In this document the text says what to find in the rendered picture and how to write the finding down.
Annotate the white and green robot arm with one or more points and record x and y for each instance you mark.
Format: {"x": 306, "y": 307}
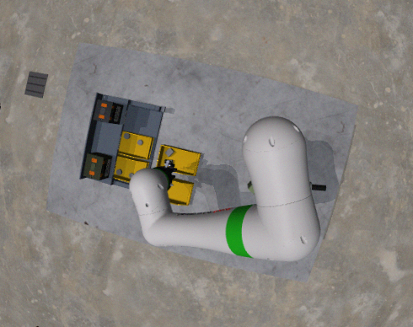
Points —
{"x": 283, "y": 225}

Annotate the dark blue-grey metal shelf rack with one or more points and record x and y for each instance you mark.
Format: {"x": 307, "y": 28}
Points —
{"x": 106, "y": 137}

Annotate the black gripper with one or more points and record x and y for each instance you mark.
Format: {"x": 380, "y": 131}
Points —
{"x": 170, "y": 167}

